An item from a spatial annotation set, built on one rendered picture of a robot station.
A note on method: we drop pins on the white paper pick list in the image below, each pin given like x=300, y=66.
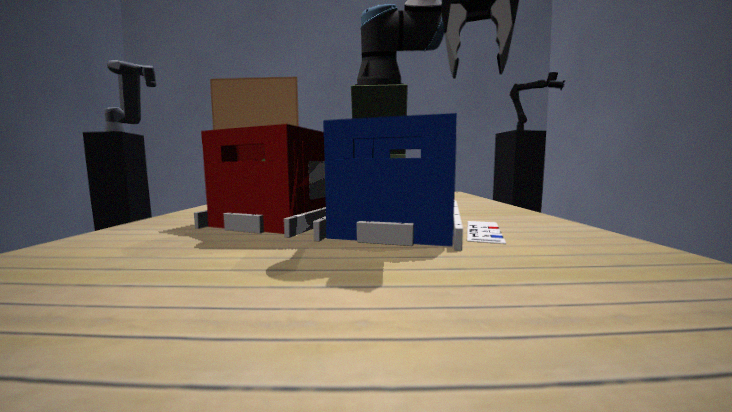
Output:
x=486, y=232

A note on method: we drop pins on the red crate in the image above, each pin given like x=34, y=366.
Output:
x=289, y=182

